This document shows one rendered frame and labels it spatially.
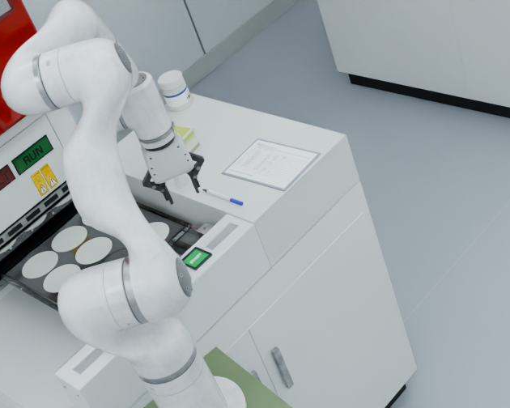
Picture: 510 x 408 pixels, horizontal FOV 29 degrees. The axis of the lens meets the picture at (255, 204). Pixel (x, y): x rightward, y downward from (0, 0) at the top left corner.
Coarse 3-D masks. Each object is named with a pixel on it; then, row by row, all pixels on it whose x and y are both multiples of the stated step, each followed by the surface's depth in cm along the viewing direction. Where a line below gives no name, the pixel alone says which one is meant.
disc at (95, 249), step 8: (88, 240) 249; (96, 240) 248; (104, 240) 247; (80, 248) 248; (88, 248) 247; (96, 248) 246; (104, 248) 245; (80, 256) 245; (88, 256) 244; (96, 256) 243; (104, 256) 242
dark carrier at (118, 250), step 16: (64, 224) 258; (80, 224) 256; (176, 224) 243; (48, 240) 255; (112, 240) 246; (32, 256) 252; (64, 256) 247; (112, 256) 241; (16, 272) 248; (32, 288) 241
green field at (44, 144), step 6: (36, 144) 251; (42, 144) 252; (48, 144) 253; (30, 150) 250; (36, 150) 251; (42, 150) 252; (48, 150) 254; (24, 156) 249; (30, 156) 250; (36, 156) 252; (18, 162) 248; (24, 162) 249; (30, 162) 251; (18, 168) 249; (24, 168) 250
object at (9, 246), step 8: (64, 200) 260; (72, 200) 262; (48, 208) 259; (56, 208) 259; (64, 208) 261; (40, 216) 257; (48, 216) 258; (72, 216) 265; (32, 224) 255; (40, 224) 257; (24, 232) 254; (32, 232) 256; (8, 240) 253; (16, 240) 253; (24, 240) 254; (0, 248) 251; (8, 248) 251; (16, 248) 253; (0, 256) 250; (24, 256) 257; (16, 264) 256; (0, 280) 252; (0, 288) 253
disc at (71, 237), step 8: (64, 232) 255; (72, 232) 254; (80, 232) 253; (56, 240) 254; (64, 240) 252; (72, 240) 251; (80, 240) 250; (56, 248) 251; (64, 248) 250; (72, 248) 249
